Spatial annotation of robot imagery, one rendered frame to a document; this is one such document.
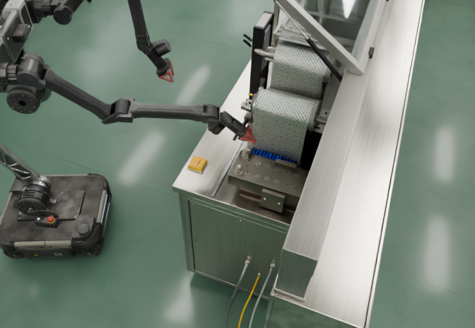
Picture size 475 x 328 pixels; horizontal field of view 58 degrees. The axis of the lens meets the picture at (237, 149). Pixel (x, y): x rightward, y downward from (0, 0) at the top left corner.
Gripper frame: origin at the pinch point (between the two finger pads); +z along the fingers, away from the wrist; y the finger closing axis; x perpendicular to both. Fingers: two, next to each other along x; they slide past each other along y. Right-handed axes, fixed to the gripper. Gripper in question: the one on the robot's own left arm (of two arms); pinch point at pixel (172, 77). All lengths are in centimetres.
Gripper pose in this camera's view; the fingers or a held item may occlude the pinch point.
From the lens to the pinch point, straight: 236.7
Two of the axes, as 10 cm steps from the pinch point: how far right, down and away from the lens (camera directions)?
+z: 4.7, 5.9, 6.6
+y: -0.4, -7.3, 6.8
